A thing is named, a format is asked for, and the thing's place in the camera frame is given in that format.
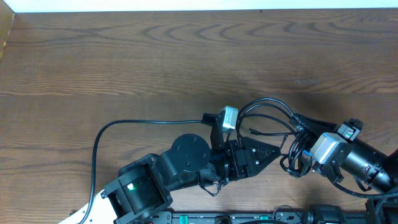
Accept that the black cable bundle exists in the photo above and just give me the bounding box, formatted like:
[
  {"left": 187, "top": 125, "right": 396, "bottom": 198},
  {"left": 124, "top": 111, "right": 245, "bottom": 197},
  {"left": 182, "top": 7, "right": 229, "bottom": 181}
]
[{"left": 235, "top": 97, "right": 315, "bottom": 179}]

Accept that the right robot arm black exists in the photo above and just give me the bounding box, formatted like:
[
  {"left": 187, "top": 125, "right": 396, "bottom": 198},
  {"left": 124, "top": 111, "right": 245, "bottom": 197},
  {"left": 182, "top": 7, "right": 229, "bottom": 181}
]
[{"left": 290, "top": 113, "right": 397, "bottom": 199}]

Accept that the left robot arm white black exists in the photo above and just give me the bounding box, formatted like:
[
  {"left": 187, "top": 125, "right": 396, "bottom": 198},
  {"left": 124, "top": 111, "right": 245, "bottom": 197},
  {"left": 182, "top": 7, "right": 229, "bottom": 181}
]
[{"left": 64, "top": 111, "right": 281, "bottom": 223}]

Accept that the right camera black cable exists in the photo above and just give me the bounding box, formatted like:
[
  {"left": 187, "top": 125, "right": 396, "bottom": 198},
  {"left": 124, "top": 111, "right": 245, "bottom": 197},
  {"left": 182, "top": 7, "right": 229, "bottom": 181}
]
[{"left": 329, "top": 182, "right": 398, "bottom": 200}]

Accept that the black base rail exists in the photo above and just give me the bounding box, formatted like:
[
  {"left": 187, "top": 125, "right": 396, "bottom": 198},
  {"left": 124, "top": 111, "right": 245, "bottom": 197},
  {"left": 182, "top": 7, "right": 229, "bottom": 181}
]
[{"left": 147, "top": 205, "right": 368, "bottom": 224}]

